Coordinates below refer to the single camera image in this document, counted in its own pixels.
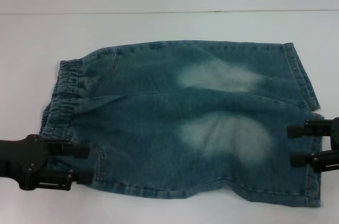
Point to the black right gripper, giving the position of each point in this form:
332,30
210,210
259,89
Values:
335,143

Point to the blue denim shorts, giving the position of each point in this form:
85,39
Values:
164,102

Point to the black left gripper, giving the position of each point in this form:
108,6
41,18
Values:
21,155

